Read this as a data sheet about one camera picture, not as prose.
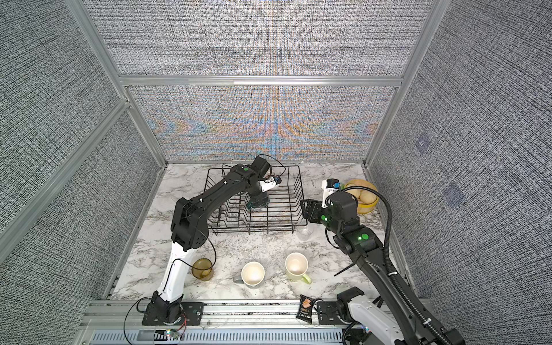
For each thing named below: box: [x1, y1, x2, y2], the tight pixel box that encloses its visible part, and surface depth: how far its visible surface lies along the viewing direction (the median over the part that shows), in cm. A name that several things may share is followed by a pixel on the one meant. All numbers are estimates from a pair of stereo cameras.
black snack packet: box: [296, 293, 315, 325], surface depth 75 cm
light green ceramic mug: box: [284, 252, 312, 285], surface depth 78 cm
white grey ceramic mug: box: [232, 261, 266, 287], surface depth 76 cm
